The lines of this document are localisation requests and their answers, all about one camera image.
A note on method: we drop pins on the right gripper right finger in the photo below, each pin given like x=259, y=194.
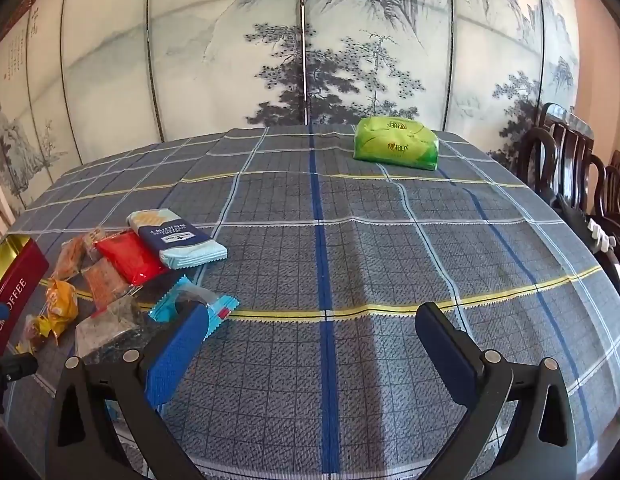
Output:
x=540, y=440

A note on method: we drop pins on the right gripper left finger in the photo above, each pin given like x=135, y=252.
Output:
x=82, y=441

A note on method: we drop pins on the small yellow candy packet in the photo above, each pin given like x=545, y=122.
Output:
x=35, y=333

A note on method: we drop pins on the red gold toffee tin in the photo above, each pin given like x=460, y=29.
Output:
x=22, y=265

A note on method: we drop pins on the orange snack packet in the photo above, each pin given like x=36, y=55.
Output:
x=61, y=309

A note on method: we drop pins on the clear pack orange fried snacks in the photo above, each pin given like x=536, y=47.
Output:
x=69, y=261

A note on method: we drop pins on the clear grey sesame snack pack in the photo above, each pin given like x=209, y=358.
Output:
x=107, y=333

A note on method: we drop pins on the red snack pack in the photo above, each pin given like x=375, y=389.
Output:
x=131, y=257

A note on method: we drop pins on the navy cream biscuit pack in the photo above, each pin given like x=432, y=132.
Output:
x=177, y=243

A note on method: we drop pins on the teal candy wrapper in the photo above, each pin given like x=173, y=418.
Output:
x=184, y=294

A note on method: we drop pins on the small red white cake pack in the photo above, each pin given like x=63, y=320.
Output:
x=89, y=243

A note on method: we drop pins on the blue plaid tablecloth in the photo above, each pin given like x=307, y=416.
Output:
x=319, y=373

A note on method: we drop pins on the dark wooden chair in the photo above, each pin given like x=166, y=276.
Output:
x=556, y=158
x=611, y=197

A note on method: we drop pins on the painted folding screen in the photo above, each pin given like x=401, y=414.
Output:
x=81, y=80

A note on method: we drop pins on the green tissue pack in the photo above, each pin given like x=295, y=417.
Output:
x=396, y=141

